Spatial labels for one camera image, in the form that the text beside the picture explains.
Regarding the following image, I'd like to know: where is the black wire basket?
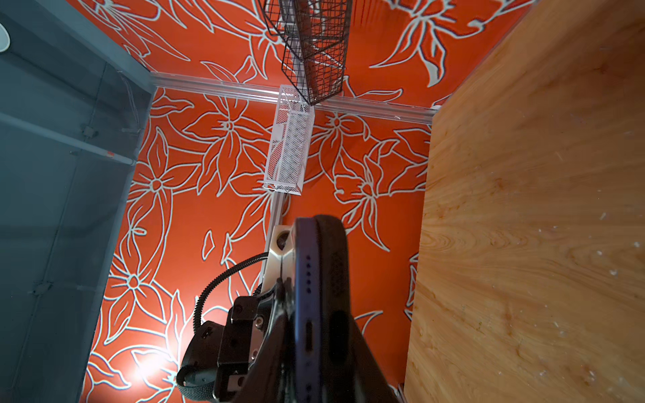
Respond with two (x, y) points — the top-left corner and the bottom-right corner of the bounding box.
(258, 0), (353, 106)

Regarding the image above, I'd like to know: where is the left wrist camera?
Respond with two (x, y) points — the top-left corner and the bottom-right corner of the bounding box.
(260, 225), (297, 295)

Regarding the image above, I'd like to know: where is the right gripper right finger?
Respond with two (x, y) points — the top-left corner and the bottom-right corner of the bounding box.
(347, 317), (399, 403)

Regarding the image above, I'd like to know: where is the aluminium frame rail back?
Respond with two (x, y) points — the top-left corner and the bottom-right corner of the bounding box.
(150, 70), (437, 127)

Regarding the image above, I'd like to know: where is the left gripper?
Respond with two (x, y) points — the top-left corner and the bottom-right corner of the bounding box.
(176, 296), (270, 402)

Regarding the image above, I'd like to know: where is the white mesh basket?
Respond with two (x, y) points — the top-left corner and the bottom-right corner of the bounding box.
(263, 86), (315, 196)

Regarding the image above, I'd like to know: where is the black smartphone picked up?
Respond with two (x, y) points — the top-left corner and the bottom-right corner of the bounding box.
(293, 218), (322, 403)

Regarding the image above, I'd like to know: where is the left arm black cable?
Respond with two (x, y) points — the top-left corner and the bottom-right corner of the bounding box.
(192, 251), (270, 336)

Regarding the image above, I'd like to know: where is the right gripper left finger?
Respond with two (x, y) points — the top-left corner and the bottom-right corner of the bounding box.
(236, 279), (295, 402)

